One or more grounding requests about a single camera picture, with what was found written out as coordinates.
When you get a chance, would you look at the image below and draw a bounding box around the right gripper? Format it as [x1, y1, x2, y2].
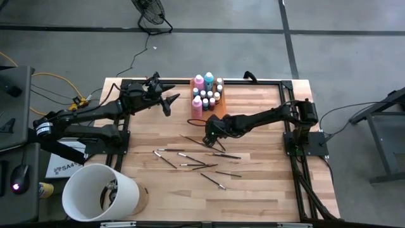
[202, 115, 237, 148]

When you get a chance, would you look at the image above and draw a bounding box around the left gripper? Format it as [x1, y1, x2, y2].
[121, 81, 181, 117]

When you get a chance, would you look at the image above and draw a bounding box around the dark paintbrush gold ferrule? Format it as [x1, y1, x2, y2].
[204, 153, 242, 160]
[184, 163, 219, 172]
[208, 170, 242, 178]

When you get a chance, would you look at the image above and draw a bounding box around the large teal paint bottle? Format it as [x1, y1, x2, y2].
[204, 72, 215, 92]

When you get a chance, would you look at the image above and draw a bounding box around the orange translucent plastic bin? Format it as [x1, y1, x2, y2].
[190, 77, 227, 124]

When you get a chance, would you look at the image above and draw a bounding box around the black floor fan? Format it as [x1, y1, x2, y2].
[130, 0, 174, 36]

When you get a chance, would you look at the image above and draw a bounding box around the black diagonal desk bar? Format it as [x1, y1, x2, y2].
[27, 127, 87, 166]

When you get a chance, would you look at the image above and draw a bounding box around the white sign board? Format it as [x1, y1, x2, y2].
[45, 140, 89, 179]

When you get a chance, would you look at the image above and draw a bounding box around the dark grey equipment case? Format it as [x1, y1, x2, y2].
[0, 65, 36, 152]

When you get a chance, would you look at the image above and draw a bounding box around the yellow blue can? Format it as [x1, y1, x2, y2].
[39, 181, 55, 200]

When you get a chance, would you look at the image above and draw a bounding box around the black metal stand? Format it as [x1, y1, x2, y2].
[349, 85, 405, 185]

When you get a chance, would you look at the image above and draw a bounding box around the black computer mouse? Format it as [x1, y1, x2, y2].
[9, 163, 31, 195]

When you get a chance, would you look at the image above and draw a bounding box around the black side desk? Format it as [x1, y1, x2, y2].
[0, 142, 41, 224]

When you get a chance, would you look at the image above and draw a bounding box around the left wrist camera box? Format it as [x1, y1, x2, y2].
[147, 75, 161, 96]

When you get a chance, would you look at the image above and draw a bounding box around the black right camera cable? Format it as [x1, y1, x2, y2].
[186, 118, 208, 128]

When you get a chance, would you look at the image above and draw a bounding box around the black fan cable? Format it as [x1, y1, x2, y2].
[115, 33, 150, 78]

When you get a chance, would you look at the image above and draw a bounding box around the black aluminium rig frame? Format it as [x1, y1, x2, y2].
[106, 78, 341, 222]

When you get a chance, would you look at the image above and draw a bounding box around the yellow cable plug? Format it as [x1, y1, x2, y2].
[68, 96, 89, 112]

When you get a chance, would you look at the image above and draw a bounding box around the yellow power cable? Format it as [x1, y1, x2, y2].
[0, 51, 84, 117]

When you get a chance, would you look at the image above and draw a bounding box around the silver bracket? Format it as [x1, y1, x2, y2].
[277, 222, 313, 228]
[99, 221, 137, 228]

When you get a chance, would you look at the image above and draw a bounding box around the black floor cable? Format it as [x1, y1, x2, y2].
[30, 82, 78, 105]

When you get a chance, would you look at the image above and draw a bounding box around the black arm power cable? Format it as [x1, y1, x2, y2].
[318, 101, 390, 147]

